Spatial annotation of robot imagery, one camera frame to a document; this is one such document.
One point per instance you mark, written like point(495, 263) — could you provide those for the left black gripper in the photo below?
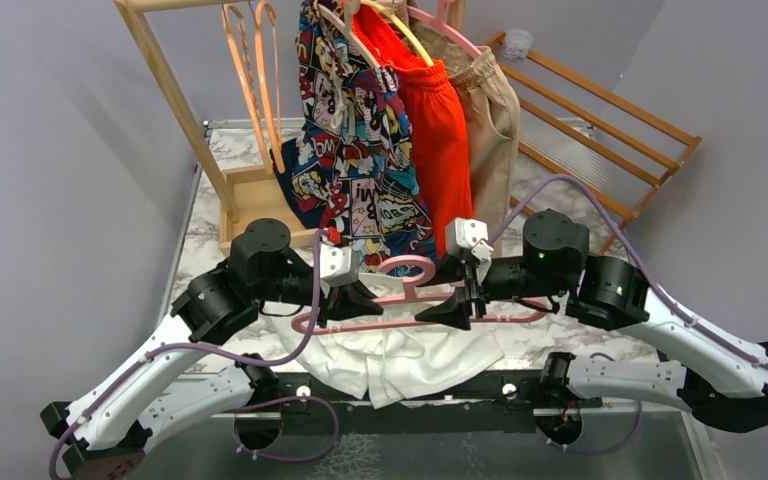
point(347, 301)

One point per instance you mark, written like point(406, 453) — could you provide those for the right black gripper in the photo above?
point(456, 311)

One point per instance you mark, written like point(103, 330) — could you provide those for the white shorts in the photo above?
point(389, 365)

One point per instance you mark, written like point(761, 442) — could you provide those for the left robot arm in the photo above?
point(109, 431)

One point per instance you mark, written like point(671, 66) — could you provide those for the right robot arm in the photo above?
point(718, 378)

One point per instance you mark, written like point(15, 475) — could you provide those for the comic print shorts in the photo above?
point(350, 168)

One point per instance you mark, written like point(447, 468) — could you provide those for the orange hanger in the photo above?
point(270, 91)
point(234, 28)

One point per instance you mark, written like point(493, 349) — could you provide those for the orange shorts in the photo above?
point(439, 138)

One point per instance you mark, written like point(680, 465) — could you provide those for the beige shorts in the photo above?
point(491, 110)

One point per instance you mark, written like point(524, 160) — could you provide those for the yellow hanger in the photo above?
point(387, 13)

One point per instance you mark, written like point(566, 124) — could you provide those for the pink hanger with beige shorts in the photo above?
point(439, 22)

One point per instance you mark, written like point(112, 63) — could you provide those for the wooden hanger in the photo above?
point(343, 23)

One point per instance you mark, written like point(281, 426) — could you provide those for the wooden clothes rack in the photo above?
point(247, 194)

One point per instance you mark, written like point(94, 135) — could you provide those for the wooden slatted rack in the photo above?
point(570, 124)

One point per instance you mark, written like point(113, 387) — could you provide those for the clear plastic cup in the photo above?
point(516, 44)

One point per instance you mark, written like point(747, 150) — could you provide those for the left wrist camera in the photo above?
point(339, 264)

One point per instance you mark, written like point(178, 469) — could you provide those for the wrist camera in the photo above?
point(468, 236)
point(339, 264)

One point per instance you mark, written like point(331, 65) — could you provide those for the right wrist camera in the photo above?
point(468, 236)

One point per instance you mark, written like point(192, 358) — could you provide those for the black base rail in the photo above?
point(507, 401)

